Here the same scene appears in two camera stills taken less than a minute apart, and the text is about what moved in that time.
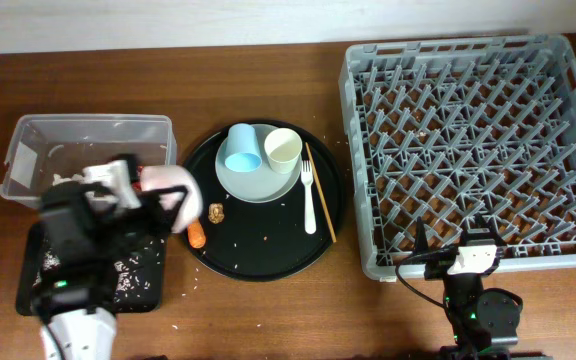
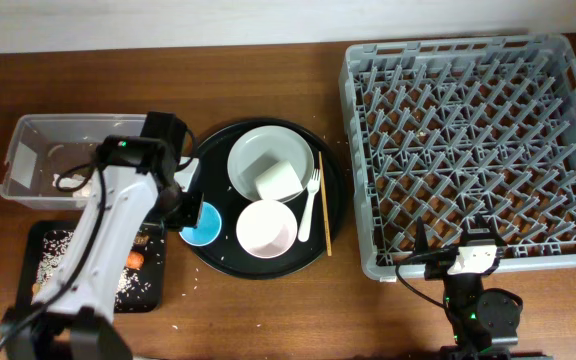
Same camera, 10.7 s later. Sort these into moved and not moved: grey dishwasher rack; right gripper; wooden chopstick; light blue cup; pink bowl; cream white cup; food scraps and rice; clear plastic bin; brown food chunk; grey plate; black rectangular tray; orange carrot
Moved: cream white cup; pink bowl; light blue cup; brown food chunk; orange carrot; wooden chopstick; grey plate
Not moved: clear plastic bin; black rectangular tray; grey dishwasher rack; right gripper; food scraps and rice
